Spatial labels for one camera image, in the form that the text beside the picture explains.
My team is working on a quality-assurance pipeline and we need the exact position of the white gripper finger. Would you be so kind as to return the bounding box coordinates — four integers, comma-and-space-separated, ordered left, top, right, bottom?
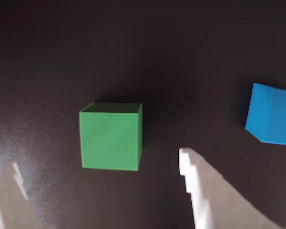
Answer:
178, 147, 286, 229
0, 162, 47, 229

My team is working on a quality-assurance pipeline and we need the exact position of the green cube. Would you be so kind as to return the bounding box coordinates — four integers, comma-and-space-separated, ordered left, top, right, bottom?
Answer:
79, 102, 143, 172

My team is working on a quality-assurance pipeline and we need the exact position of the blue cube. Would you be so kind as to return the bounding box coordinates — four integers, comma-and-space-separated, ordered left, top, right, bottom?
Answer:
245, 83, 286, 146

